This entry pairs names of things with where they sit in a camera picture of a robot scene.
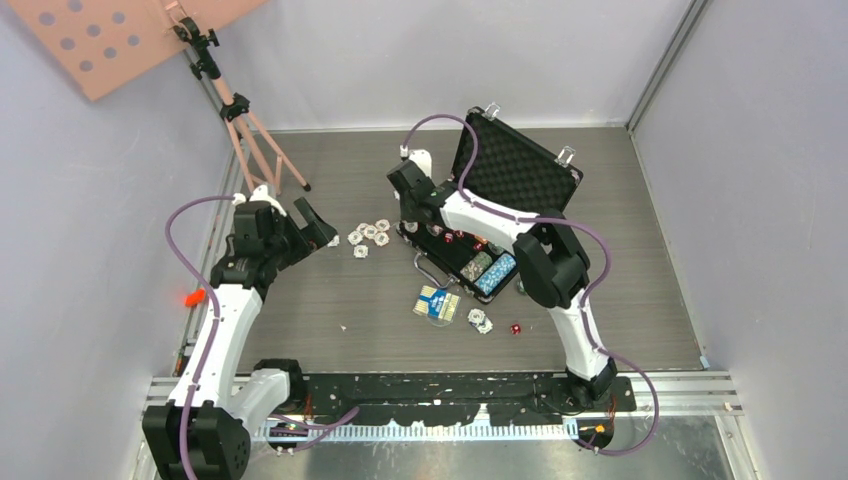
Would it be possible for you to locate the blue playing card deck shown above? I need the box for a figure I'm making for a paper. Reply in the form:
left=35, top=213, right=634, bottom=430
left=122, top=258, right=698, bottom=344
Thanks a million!
left=412, top=286, right=461, bottom=327

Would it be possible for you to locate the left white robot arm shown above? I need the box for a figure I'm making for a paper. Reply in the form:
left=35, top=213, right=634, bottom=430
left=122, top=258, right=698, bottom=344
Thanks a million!
left=142, top=185, right=337, bottom=479

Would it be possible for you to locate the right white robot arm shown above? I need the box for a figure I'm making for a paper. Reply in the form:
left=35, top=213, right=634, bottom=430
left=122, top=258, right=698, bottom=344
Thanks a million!
left=387, top=159, right=618, bottom=411

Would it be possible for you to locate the blue white chip lower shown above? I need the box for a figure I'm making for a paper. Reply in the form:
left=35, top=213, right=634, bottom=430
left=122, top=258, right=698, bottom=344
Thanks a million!
left=353, top=244, right=369, bottom=259

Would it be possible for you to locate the black poker chip case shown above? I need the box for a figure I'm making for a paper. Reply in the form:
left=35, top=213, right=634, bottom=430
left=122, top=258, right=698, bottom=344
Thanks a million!
left=397, top=104, right=583, bottom=304

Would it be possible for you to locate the grey camo chip stack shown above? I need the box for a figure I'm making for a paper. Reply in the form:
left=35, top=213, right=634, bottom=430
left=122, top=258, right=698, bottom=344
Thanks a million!
left=460, top=251, right=493, bottom=282

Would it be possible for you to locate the light blue chip stack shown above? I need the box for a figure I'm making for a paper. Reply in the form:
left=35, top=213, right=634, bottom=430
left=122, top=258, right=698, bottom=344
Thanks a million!
left=475, top=253, right=516, bottom=296

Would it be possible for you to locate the blue white chip pair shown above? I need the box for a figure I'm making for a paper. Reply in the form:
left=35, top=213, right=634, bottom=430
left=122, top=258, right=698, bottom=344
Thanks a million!
left=467, top=309, right=493, bottom=335

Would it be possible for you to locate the pink music stand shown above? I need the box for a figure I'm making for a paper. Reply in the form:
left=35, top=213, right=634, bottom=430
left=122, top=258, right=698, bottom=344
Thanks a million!
left=9, top=0, right=311, bottom=191

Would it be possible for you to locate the orange clip on rail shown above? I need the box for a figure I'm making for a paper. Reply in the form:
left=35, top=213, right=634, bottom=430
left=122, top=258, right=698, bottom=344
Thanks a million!
left=183, top=289, right=206, bottom=308

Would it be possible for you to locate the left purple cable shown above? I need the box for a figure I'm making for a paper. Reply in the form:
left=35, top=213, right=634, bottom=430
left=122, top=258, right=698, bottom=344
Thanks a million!
left=164, top=193, right=248, bottom=480

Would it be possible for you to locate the purple cable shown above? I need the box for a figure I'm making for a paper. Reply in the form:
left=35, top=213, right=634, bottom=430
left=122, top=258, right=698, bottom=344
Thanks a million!
left=401, top=113, right=661, bottom=458
left=164, top=193, right=248, bottom=480

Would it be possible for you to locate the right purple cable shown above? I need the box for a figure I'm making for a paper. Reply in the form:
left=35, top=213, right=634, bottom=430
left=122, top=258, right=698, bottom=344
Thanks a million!
left=401, top=113, right=661, bottom=458

